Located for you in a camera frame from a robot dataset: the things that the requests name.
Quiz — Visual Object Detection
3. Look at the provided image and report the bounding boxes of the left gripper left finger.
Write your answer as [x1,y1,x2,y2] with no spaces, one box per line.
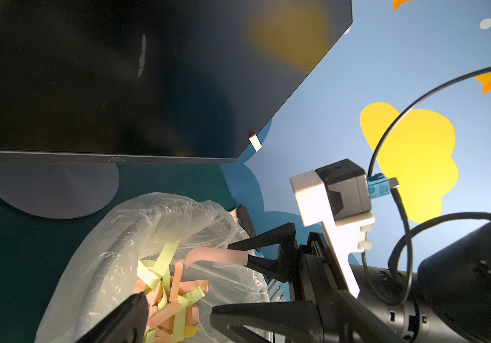
[77,292,150,343]

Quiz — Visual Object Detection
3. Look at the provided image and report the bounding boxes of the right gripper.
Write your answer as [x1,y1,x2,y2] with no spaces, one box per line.
[227,222,401,343]

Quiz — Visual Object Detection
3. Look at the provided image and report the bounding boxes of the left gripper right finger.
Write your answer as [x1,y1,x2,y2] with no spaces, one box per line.
[210,301,323,342]

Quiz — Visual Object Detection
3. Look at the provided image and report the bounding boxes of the pink sticky note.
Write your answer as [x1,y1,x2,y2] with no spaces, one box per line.
[248,132,262,152]
[185,247,250,267]

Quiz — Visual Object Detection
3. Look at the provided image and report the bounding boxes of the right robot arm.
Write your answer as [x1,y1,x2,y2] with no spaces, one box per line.
[210,214,491,342]

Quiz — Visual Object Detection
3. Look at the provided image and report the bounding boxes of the pile of discarded sticky notes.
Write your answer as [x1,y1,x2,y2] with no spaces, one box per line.
[134,240,209,342]

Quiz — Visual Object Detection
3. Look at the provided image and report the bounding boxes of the round silver monitor stand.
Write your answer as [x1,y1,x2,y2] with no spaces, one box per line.
[0,163,120,220]

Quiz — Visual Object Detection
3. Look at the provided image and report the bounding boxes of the black computer monitor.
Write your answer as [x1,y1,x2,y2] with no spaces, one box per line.
[0,1,353,163]

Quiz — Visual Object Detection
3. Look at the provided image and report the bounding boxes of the black work glove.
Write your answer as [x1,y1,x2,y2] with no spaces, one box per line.
[236,204,257,238]

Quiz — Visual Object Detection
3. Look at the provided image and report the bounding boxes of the trash bin with plastic bag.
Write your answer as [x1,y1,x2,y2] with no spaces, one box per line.
[35,193,269,342]

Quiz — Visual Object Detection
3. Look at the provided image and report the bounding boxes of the beige work glove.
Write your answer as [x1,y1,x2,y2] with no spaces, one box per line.
[229,209,240,224]

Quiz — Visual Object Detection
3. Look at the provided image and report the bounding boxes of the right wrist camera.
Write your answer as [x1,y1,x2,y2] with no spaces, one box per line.
[290,159,375,297]

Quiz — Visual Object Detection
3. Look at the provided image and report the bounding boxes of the right camera cable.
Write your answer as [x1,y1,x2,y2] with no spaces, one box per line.
[360,59,491,307]

